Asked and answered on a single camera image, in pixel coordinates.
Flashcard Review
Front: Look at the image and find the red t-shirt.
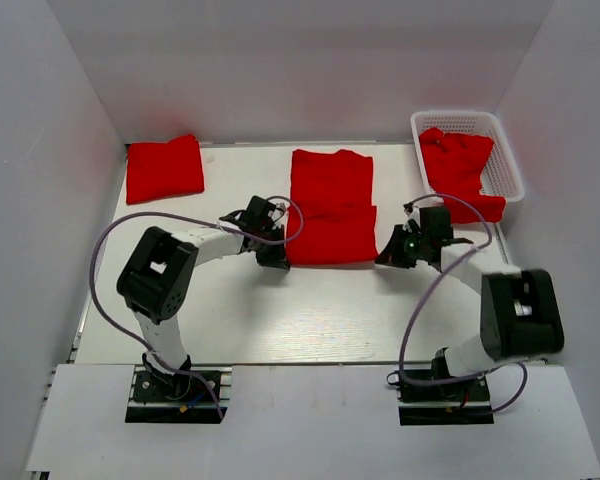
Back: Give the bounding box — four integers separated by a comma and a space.
286, 149, 377, 267
418, 128, 506, 223
126, 134, 205, 205

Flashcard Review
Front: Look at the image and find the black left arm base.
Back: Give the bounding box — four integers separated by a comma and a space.
125, 368, 222, 425

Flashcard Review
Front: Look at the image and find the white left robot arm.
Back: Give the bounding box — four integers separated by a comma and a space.
116, 196, 290, 399

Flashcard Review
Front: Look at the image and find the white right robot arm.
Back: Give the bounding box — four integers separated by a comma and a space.
375, 203, 565, 399

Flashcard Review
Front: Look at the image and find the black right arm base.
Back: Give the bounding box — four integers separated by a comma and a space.
386, 370, 494, 426

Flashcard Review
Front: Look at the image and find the red t-shirt in basket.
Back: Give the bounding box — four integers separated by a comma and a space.
418, 128, 506, 223

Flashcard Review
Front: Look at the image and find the white perforated plastic basket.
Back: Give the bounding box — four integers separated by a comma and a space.
411, 110, 525, 204

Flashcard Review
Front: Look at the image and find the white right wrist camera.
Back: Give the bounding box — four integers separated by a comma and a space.
403, 202, 421, 232

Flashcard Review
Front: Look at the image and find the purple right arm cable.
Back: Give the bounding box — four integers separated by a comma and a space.
398, 193, 529, 414

